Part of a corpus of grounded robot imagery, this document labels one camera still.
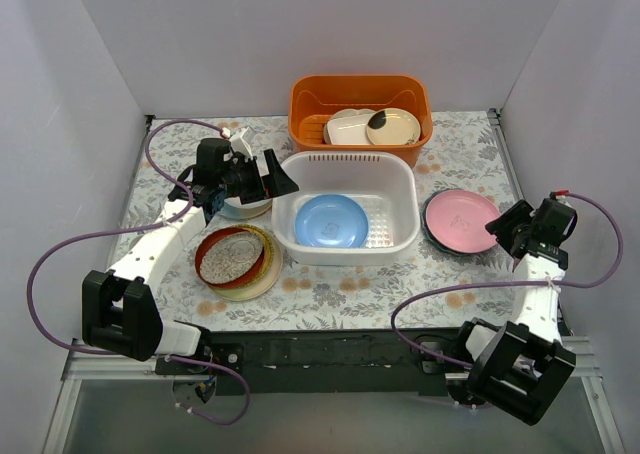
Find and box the pink bear plate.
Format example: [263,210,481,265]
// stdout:
[424,189,501,254]

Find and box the blue bear plate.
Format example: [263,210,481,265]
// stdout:
[294,194,369,248]

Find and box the white plastic bin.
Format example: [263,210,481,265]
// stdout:
[271,151,421,266]

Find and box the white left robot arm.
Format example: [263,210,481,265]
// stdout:
[82,138,299,374]

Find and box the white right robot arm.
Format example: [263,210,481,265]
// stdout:
[452,195,577,425]

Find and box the orange plastic bin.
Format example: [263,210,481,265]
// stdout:
[288,74,433,167]

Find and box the white round plate in bin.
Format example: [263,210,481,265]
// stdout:
[323,109,374,145]

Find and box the white deep plate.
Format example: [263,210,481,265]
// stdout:
[220,198,272,219]

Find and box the gold rimmed plate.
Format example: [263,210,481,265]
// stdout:
[212,224,275,290]

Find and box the floral table mat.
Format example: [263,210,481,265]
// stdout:
[122,111,517,331]

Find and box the speckled round plate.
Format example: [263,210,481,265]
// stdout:
[200,230,263,284]

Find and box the teal scalloped plate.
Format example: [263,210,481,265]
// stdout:
[421,193,496,258]

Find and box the red round plate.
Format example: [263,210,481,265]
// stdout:
[194,226,265,289]

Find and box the white rectangular dish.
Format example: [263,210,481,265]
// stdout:
[327,114,372,145]

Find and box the cream large plate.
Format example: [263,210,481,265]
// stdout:
[209,234,283,302]

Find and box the cream plate black spot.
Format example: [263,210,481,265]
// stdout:
[366,108,421,145]

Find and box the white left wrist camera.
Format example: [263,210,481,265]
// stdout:
[229,126,255,159]

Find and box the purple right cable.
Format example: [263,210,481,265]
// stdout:
[390,191,625,410]

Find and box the purple cable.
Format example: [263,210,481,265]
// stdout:
[390,191,625,410]
[26,118,251,427]

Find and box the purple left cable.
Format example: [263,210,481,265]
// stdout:
[26,118,251,427]

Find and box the aluminium frame rail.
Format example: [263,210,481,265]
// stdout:
[40,337,176,454]

